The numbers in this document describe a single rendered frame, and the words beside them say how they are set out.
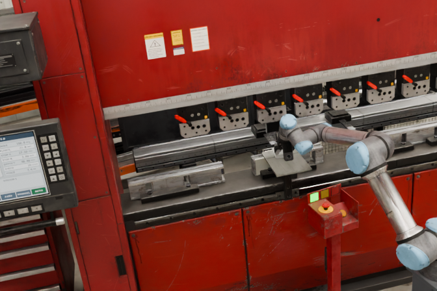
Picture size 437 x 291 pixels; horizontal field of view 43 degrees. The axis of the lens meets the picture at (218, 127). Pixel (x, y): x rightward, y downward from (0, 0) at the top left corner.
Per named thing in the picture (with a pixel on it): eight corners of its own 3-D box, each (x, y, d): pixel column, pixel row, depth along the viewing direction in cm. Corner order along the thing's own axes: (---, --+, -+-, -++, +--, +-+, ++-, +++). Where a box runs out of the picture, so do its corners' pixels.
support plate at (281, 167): (276, 177, 266) (276, 175, 266) (261, 154, 290) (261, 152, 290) (311, 170, 269) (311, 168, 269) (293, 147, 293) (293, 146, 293)
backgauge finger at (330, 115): (343, 134, 303) (343, 126, 301) (324, 117, 326) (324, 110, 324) (363, 130, 304) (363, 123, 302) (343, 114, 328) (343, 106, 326)
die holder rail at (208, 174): (131, 200, 282) (127, 184, 279) (130, 194, 288) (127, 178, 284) (225, 182, 290) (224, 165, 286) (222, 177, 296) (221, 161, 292)
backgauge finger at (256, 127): (264, 149, 295) (263, 141, 293) (251, 131, 319) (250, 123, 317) (285, 145, 297) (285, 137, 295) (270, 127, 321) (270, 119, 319)
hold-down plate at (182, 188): (141, 204, 278) (140, 199, 277) (140, 198, 283) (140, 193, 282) (199, 192, 283) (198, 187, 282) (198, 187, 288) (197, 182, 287)
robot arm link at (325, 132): (405, 128, 224) (320, 117, 264) (387, 136, 219) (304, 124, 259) (408, 154, 227) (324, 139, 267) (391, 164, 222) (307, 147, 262)
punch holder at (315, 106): (296, 117, 283) (294, 88, 276) (290, 112, 291) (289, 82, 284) (323, 112, 285) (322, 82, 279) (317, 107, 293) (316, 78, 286)
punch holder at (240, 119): (220, 131, 277) (217, 101, 270) (216, 125, 284) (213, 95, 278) (249, 126, 279) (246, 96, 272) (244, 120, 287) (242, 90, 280)
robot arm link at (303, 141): (322, 141, 252) (307, 123, 256) (304, 149, 246) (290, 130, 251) (315, 150, 258) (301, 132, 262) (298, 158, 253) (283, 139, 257)
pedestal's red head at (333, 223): (324, 239, 272) (324, 208, 265) (307, 223, 286) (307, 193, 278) (358, 227, 278) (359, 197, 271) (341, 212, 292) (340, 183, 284)
